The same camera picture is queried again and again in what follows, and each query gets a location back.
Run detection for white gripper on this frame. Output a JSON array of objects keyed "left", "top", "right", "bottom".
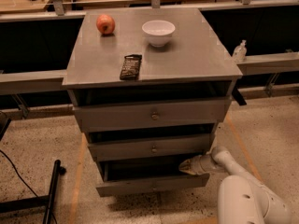
[{"left": 178, "top": 155, "right": 223, "bottom": 175}]

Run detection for grey bottom drawer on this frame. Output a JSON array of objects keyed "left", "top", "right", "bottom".
[{"left": 97, "top": 154, "right": 209, "bottom": 197}]

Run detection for grey drawer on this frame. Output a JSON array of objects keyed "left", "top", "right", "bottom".
[
  {"left": 88, "top": 133, "right": 215, "bottom": 161},
  {"left": 74, "top": 97, "right": 231, "bottom": 133},
  {"left": 97, "top": 154, "right": 209, "bottom": 197}
]

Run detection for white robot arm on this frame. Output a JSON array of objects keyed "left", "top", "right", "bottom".
[{"left": 178, "top": 147, "right": 292, "bottom": 224}]

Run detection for grey middle drawer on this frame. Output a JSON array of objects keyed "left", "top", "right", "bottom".
[{"left": 88, "top": 133, "right": 215, "bottom": 161}]

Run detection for grey top drawer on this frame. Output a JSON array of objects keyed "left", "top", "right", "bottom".
[{"left": 74, "top": 97, "right": 231, "bottom": 133}]

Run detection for grey wooden drawer cabinet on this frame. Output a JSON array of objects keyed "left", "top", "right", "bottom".
[{"left": 61, "top": 7, "right": 243, "bottom": 185}]

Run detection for clear sanitizer bottle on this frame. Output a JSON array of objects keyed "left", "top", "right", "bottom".
[{"left": 233, "top": 40, "right": 247, "bottom": 63}]

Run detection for white bowl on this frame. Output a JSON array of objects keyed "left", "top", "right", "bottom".
[{"left": 142, "top": 20, "right": 176, "bottom": 48}]

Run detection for red apple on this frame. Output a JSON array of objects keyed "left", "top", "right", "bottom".
[{"left": 96, "top": 14, "right": 115, "bottom": 35}]

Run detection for black metal stand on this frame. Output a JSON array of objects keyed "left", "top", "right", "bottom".
[{"left": 0, "top": 160, "right": 66, "bottom": 224}]

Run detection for grey metal railing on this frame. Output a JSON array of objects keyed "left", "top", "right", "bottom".
[{"left": 0, "top": 52, "right": 299, "bottom": 95}]

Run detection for black cable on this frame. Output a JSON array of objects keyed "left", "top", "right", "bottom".
[{"left": 0, "top": 149, "right": 58, "bottom": 224}]

